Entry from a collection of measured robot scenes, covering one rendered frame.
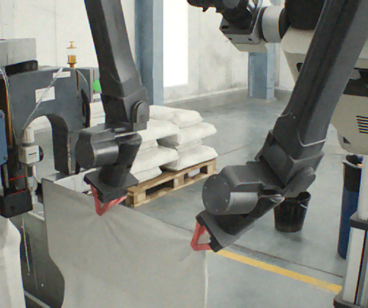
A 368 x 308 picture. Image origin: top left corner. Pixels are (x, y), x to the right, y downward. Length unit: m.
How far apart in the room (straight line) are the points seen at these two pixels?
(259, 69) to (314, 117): 9.06
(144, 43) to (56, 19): 1.56
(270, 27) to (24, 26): 4.93
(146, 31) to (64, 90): 5.91
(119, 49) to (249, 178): 0.33
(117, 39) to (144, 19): 6.25
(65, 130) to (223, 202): 0.64
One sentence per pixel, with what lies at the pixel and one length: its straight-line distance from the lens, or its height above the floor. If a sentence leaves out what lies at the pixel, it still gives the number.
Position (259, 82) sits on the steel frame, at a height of 0.35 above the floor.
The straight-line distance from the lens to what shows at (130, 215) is 0.94.
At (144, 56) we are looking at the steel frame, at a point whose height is 1.00.
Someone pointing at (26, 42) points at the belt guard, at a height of 1.41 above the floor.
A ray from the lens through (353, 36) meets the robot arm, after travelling 0.56.
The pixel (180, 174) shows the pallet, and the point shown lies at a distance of 4.33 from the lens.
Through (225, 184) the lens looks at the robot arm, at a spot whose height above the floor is 1.22.
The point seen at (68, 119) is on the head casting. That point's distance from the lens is 1.20.
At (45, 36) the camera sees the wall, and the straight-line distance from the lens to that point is 6.05.
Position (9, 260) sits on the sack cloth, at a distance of 1.51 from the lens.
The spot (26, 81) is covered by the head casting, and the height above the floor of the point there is 1.32.
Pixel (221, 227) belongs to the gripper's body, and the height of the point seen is 1.12.
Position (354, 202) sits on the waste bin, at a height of 0.42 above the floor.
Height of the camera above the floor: 1.43
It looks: 15 degrees down
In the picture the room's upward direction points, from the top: straight up
